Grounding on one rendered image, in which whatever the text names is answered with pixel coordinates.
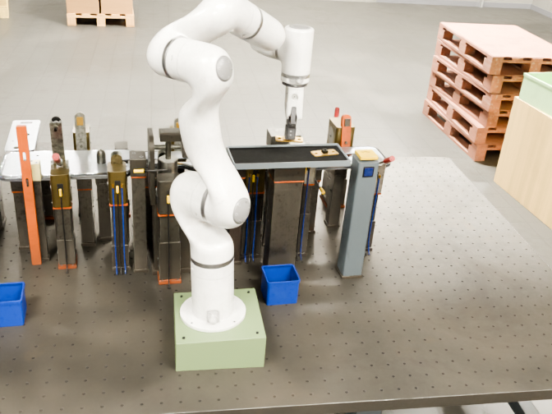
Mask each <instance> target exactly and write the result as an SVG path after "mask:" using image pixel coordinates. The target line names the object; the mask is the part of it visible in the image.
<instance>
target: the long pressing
mask: <svg viewBox="0 0 552 414"><path fill-rule="evenodd" d="M341 148H342V149H343V151H344V152H345V153H346V154H355V150H374V152H375V153H376V154H378V155H379V156H380V157H381V158H382V159H383V160H384V159H385V158H386V157H385V156H384V155H383V153H382V152H381V151H380V150H379V149H377V148H375V147H373V146H344V147H341ZM97 151H98V149H89V150H65V156H66V159H69V167H70V170H71V171H70V175H71V180H76V179H100V178H108V175H107V172H108V168H107V166H108V162H111V153H112V152H113V151H120V152H121V153H122V161H130V159H129V151H134V150H129V149H104V151H105V153H106V162H107V163H104V164H98V163H97V158H96V154H97ZM36 155H39V156H36ZM52 155H53V152H52V151H30V160H36V159H39V160H40V164H41V173H42V179H41V181H50V178H49V176H50V175H49V174H50V168H51V163H50V161H51V159H52ZM171 155H174V156H176V157H177V159H188V158H183V157H182V153H181V151H180V150H175V151H171ZM154 160H158V151H155V152H154ZM177 168H183V169H186V170H189V171H193V172H197V171H196V170H195V168H194V167H193V165H192V164H191V162H177ZM332 169H351V166H342V167H316V170H332ZM126 172H127V175H126V177H129V176H130V175H131V174H130V164H129V163H126ZM0 181H3V182H22V177H21V165H20V157H19V152H11V153H7V154H5V155H4V156H3V157H2V162H1V165H0Z"/></svg>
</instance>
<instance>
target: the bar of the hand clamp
mask: <svg viewBox="0 0 552 414"><path fill-rule="evenodd" d="M49 129H50V136H51V144H52V152H53V154H59V156H60V158H61V159H62V163H63V168H66V156H65V148H64V139H63V131H62V120H61V118H60V117H58V116H54V117H52V120H50V121H49Z"/></svg>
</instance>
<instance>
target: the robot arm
mask: <svg viewBox="0 0 552 414"><path fill-rule="evenodd" d="M227 33H230V34H232V35H235V36H237V37H238V38H239V39H242V40H244V41H246V42H247V43H249V44H250V45H251V48H252V49H253V50H254V51H256V52H257V53H260V54H262V55H264V56H266V57H268V58H272V59H275V60H279V61H280V62H281V63H282V69H281V81H282V84H283V85H285V86H286V87H285V100H284V108H285V116H286V123H285V132H284V135H285V139H286V140H295V139H296V131H297V128H296V125H297V117H298V119H300V120H301V119H302V109H303V97H304V87H306V86H307V83H309V80H310V72H311V56H312V48H313V39H314V29H313V28H312V27H310V26H308V25H299V24H292V25H287V26H285V28H283V26H282V25H281V23H280V22H279V21H277V20H276V19H275V18H273V17H272V16H271V15H269V14H268V13H266V12H265V11H263V10H261V9H260V8H258V7H257V6H256V5H254V4H253V3H251V2H249V1H248V0H203V1H202V2H201V3H200V5H199V6H198V7H197V8H196V9H194V10H193V11H192V12H190V13H189V14H188V15H186V16H184V17H183V18H181V19H179V20H177V21H174V22H173V23H171V24H169V25H167V26H165V27H164V28H162V29H161V30H160V31H159V32H158V33H157V34H156V35H155V36H154V37H153V38H152V40H151V41H150V43H149V46H148V48H147V52H146V57H147V62H148V64H149V66H150V68H151V69H152V70H153V71H154V72H155V73H157V74H158V75H160V76H163V77H166V78H169V79H173V80H175V81H181V82H185V83H187V84H188V85H189V86H190V87H191V89H192V97H191V98H190V99H189V100H188V101H187V102H186V103H185V104H184V105H183V106H182V108H181V110H180V112H179V117H178V122H179V128H180V133H181V138H182V143H183V147H184V150H185V152H186V155H187V157H188V159H189V160H190V162H191V164H192V165H193V167H194V168H195V170H196V171H197V172H193V171H188V172H183V173H181V174H180V175H178V176H177V177H176V178H175V179H174V181H173V183H172V185H171V189H170V195H169V198H170V204H171V207H172V211H173V213H174V215H175V217H176V219H177V221H178V223H179V225H180V226H181V228H182V230H183V232H184V233H185V234H186V237H187V238H188V241H189V242H190V248H191V297H190V298H188V299H187V300H186V301H185V302H184V303H183V304H182V306H181V309H180V316H181V319H182V321H183V323H184V324H185V325H187V326H188V327H190V328H192V329H194V330H198V331H200V332H206V333H217V332H223V331H226V330H229V329H232V328H234V327H236V326H237V325H239V324H240V323H241V322H242V321H243V320H244V318H245V315H246V307H245V305H244V303H243V302H242V300H241V299H239V298H238V297H235V296H234V249H233V242H232V238H231V237H230V235H229V234H228V232H227V231H226V230H225V228H237V227H239V226H240V225H242V224H243V223H244V222H245V221H246V219H247V217H248V215H249V213H250V209H251V201H250V197H249V194H248V191H247V189H246V186H245V184H244V182H243V181H242V179H241V177H240V175H239V174H238V172H237V170H236V169H235V167H234V165H233V164H232V161H231V160H230V158H229V157H228V154H227V152H226V150H225V147H224V145H223V139H222V135H221V128H220V122H219V105H220V103H221V100H222V98H223V96H224V95H225V94H226V92H227V91H228V89H229V88H230V86H231V84H232V81H233V77H234V69H233V64H232V60H231V58H230V57H229V55H228V54H227V52H226V51H225V50H223V49H222V48H220V47H219V46H216V45H213V44H209V43H210V42H212V41H215V40H216V39H219V38H221V37H223V36H224V35H226V34H227Z"/></svg>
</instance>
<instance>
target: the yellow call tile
mask: <svg viewBox="0 0 552 414"><path fill-rule="evenodd" d="M355 154H356V155H357V156H358V158H359V159H360V160H373V159H378V157H379V156H378V155H377V154H376V153H375V152H374V150H372V149H355Z"/></svg>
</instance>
